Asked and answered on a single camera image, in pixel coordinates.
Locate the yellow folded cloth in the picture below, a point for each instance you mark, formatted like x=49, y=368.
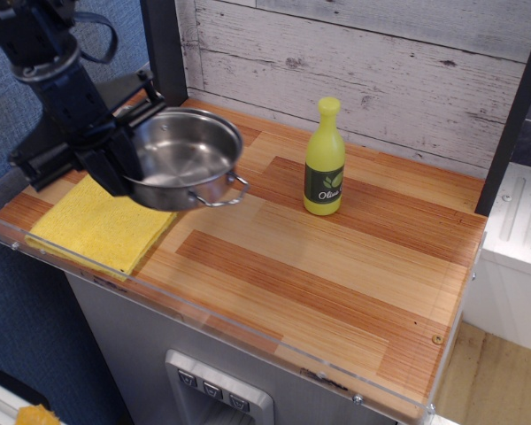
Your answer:
x=90, y=227

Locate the dark left shelf post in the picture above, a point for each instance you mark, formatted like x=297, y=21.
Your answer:
x=163, y=40

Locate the dark shelf post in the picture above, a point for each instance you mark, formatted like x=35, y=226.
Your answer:
x=507, y=143
x=163, y=40

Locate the silver dispenser button panel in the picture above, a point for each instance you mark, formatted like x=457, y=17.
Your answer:
x=206, y=395

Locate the white toy sink unit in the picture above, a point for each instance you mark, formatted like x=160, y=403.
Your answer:
x=498, y=299

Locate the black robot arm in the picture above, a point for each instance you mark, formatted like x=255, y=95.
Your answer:
x=37, y=34

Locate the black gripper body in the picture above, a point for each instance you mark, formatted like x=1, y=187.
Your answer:
x=75, y=113

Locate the stainless steel pot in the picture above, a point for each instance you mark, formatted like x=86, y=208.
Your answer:
x=188, y=158

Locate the clear acrylic table guard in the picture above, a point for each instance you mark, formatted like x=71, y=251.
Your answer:
x=363, y=300

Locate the orange yellow object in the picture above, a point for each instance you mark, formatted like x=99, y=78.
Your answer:
x=36, y=415

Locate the dark right shelf post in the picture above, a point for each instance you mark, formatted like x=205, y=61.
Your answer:
x=507, y=143

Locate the yellow olive oil bottle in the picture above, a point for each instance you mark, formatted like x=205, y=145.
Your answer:
x=324, y=162

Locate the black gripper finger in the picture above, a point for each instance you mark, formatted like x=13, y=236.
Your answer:
x=112, y=162

